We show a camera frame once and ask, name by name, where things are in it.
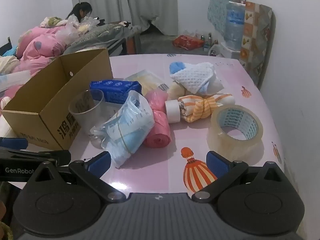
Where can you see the pink plastic bag roll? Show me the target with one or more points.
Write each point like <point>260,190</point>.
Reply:
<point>158,132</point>

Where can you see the blue tissue packet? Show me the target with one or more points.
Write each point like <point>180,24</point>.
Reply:
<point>112,91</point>

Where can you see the white and blue waffle towel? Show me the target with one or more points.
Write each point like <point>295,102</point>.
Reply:
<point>192,76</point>

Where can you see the red bag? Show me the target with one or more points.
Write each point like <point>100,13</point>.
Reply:
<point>187,42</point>

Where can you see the clear packet with yellow contents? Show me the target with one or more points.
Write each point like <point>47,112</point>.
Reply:
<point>147,80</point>

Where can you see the blue plastic bag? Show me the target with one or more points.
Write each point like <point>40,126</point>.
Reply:
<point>10,52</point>

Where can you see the dark bottle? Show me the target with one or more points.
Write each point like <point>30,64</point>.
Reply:
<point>209,38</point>

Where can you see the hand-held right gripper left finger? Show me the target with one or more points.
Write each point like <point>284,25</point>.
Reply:
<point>101,162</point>

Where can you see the orange striped towel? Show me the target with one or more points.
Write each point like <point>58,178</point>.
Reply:
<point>200,110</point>

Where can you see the wooden bed leg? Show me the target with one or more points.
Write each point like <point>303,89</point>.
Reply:
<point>132,45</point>

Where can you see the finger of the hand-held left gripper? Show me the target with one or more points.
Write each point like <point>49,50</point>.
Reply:
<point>50,157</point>
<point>13,143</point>

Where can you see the blue water jug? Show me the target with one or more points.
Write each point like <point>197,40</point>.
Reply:
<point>235,22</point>

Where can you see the cream coat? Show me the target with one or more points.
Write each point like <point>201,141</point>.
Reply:
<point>8,63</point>

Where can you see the blue floral hanging cloth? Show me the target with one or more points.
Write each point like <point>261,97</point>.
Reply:
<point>220,5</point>

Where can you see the pink quilt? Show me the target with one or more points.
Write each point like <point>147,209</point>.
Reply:
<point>37,47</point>

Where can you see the grey blanket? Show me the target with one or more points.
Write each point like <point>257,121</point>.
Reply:
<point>100,36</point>

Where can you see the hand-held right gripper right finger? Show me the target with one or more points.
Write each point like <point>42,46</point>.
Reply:
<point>215,163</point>

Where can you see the clear packing tape roll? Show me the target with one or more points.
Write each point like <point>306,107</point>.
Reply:
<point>217,135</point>

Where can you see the white water dispenser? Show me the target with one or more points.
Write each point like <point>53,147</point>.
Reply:
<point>227,51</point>

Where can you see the patterned folded mattress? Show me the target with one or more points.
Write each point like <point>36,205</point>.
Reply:
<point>257,42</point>

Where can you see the clear plastic cup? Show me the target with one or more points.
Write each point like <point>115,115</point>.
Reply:
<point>85,120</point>

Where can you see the person's fuzzy cream clothing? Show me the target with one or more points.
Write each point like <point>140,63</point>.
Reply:
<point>5,230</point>

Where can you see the white and blue plastic sleeve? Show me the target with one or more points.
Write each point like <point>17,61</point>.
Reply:
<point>15,78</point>

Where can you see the brown cardboard box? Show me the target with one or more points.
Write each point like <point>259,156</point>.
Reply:
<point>50,127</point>

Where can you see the bag of blue face masks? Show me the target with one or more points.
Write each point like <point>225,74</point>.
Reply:
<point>130,127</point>

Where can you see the grey curtain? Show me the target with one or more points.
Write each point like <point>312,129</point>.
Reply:
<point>125,2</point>

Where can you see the clear plastic bag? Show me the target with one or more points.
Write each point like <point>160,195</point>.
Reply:
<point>72,31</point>

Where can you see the white tape roll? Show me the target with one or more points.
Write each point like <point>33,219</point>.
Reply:
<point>172,111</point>

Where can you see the dark headboard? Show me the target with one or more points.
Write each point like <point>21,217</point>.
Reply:
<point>6,46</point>

